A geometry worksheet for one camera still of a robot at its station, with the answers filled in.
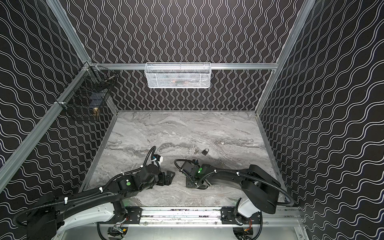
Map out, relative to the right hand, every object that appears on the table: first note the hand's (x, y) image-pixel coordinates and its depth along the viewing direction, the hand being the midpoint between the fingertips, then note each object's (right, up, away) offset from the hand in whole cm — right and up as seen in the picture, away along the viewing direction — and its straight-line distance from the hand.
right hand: (191, 184), depth 84 cm
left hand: (-9, +7, -7) cm, 14 cm away
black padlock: (+9, +16, +13) cm, 23 cm away
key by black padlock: (+3, +16, +13) cm, 21 cm away
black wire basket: (-65, +55, +9) cm, 86 cm away
